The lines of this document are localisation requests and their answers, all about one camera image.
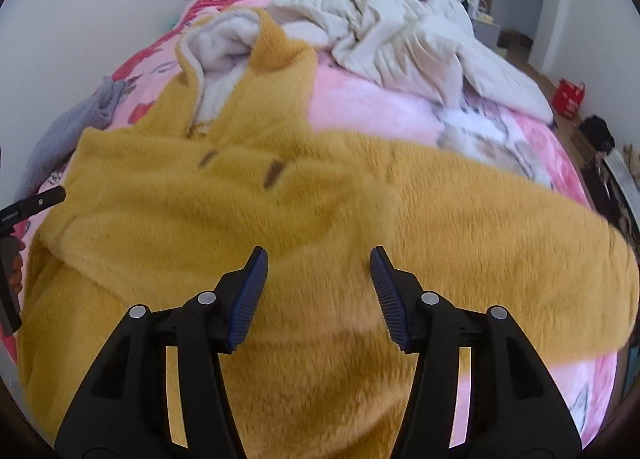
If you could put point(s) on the pink cartoon bed blanket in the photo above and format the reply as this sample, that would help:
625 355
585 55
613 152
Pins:
342 100

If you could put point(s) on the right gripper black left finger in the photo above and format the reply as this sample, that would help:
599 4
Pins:
156 389

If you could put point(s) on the yellow fleece hooded jacket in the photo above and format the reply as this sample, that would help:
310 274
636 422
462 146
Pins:
226 161

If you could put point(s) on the black bag on floor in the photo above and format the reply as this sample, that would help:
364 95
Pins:
597 133

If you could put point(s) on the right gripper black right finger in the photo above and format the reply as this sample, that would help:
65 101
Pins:
516 410

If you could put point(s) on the grey bedside table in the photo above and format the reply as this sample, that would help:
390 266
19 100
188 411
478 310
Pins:
487 33

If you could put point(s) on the red shopping bag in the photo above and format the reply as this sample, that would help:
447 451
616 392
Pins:
568 98

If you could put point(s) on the cream quilted blanket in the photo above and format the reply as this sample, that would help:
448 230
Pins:
426 48

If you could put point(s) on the grey folded garment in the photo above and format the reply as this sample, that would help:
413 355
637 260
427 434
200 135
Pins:
70 133

